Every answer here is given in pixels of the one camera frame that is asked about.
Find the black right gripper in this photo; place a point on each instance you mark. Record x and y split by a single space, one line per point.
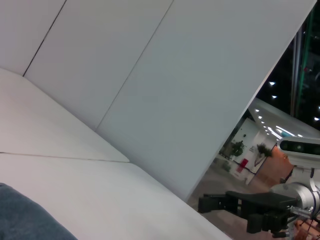
260 200

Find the blue denim shorts with print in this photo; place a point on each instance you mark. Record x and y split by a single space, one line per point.
27 215

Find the red sign board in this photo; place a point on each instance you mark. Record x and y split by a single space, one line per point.
243 163

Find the green potted plant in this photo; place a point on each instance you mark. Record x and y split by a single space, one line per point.
237 148
262 153

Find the silver right camera mount bracket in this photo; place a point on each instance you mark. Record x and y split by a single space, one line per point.
303 172

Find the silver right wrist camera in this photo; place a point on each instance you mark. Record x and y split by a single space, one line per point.
298 151

